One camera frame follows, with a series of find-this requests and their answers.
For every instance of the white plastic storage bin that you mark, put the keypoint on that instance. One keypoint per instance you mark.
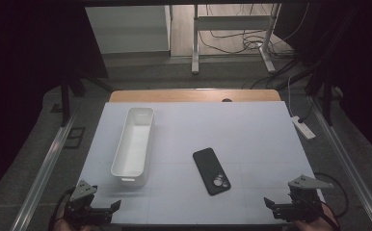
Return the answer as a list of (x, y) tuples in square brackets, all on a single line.
[(132, 147)]

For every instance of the black floor frame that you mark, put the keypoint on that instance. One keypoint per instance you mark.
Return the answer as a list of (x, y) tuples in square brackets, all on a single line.
[(74, 137)]

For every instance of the white board table cover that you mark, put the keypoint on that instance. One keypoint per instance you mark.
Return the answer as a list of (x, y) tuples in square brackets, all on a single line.
[(238, 134)]

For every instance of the black phone case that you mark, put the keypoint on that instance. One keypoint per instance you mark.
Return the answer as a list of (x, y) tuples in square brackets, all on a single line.
[(209, 168)]

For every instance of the white cabinet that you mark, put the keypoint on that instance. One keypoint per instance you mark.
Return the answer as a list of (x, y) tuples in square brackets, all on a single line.
[(126, 29)]

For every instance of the black metal stand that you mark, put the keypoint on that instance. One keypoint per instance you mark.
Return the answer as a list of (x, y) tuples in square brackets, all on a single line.
[(328, 99), (66, 102)]

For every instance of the black curtain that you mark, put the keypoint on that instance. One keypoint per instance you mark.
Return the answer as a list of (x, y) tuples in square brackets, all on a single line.
[(26, 80), (360, 64)]

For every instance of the aluminium rail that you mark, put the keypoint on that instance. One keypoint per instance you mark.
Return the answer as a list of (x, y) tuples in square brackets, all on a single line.
[(46, 173), (348, 166)]

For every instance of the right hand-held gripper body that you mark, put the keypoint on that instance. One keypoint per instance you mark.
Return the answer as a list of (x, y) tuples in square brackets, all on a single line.
[(303, 202)]

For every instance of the dark round table grommet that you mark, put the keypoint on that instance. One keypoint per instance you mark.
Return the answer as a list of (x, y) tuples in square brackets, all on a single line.
[(226, 100)]

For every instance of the person's left hand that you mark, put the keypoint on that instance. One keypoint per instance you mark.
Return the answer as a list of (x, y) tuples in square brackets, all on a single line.
[(78, 228)]

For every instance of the wooden table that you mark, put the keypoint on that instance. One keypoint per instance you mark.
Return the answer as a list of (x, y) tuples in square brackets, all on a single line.
[(180, 95)]

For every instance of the white power strip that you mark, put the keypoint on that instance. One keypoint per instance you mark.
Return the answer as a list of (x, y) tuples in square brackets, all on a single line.
[(304, 129)]

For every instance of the person's right hand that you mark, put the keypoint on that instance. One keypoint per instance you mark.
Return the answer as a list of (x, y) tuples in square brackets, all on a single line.
[(327, 221)]

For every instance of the white metal desk frame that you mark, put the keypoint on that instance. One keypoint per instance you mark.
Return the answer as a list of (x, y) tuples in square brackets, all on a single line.
[(229, 22)]

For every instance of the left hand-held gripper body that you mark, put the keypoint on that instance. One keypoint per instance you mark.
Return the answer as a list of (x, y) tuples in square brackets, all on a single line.
[(84, 208)]

